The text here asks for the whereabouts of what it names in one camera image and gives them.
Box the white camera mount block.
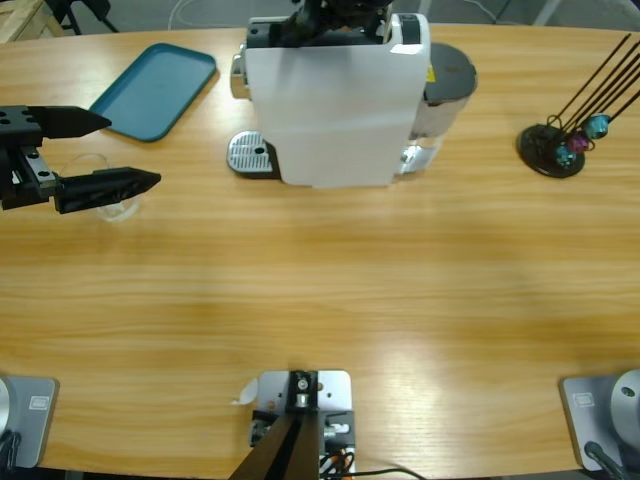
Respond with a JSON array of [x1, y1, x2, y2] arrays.
[[249, 369, 357, 476]]

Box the black camera post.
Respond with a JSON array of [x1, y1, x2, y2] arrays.
[[229, 369, 321, 480]]

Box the white paper tag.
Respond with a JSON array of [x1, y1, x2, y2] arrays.
[[229, 378, 260, 407]]

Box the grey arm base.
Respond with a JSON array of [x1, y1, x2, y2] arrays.
[[0, 375, 60, 469], [558, 369, 640, 471]]

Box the white capsule coffee machine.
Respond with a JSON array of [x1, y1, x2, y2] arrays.
[[229, 0, 479, 190]]

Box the wooden crate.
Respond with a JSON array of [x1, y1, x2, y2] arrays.
[[0, 0, 66, 45]]

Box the clear glass cup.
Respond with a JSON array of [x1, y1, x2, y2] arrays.
[[64, 152, 144, 224]]

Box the white floor cable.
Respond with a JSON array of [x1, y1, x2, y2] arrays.
[[168, 0, 236, 31]]

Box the black capsule holder with rods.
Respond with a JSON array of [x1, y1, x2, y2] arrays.
[[517, 33, 640, 179]]

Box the black base cable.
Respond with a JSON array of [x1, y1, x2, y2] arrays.
[[584, 441, 626, 480], [0, 432, 22, 470]]

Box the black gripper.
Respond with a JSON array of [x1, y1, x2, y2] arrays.
[[282, 0, 396, 50], [0, 104, 162, 215]]

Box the orange mount wires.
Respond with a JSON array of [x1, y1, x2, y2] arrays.
[[319, 447, 356, 475]]

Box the black mount cable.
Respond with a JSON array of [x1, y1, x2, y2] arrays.
[[349, 467, 426, 480]]

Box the grey metal furniture leg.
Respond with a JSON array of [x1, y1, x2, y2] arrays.
[[532, 0, 564, 26]]

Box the teal plastic tray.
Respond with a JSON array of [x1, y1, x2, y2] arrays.
[[87, 42, 219, 144]]

